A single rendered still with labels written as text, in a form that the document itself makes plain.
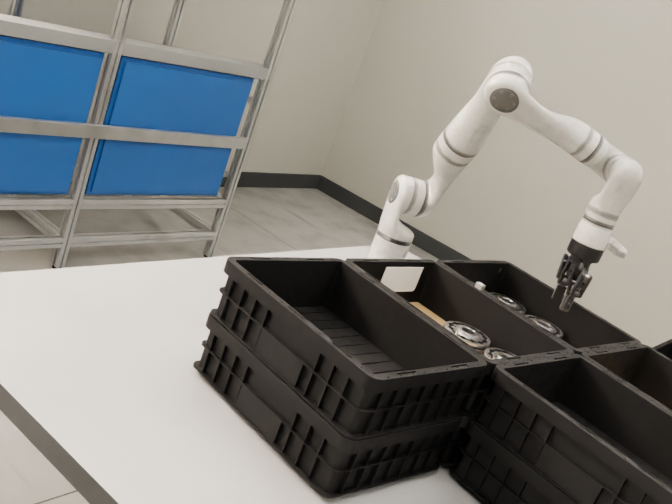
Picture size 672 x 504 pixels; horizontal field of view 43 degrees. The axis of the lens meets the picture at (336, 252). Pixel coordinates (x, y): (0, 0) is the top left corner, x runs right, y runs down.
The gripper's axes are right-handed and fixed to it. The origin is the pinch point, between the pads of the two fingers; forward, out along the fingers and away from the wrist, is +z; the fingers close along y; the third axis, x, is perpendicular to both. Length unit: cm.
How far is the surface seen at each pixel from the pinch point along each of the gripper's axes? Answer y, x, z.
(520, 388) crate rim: 51, -23, 2
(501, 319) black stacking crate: 14.2, -16.6, 4.1
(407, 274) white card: 3.4, -36.2, 4.4
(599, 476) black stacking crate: 64, -11, 7
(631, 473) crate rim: 68, -9, 3
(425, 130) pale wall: -356, 28, 24
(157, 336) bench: 26, -83, 24
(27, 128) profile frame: -120, -150, 35
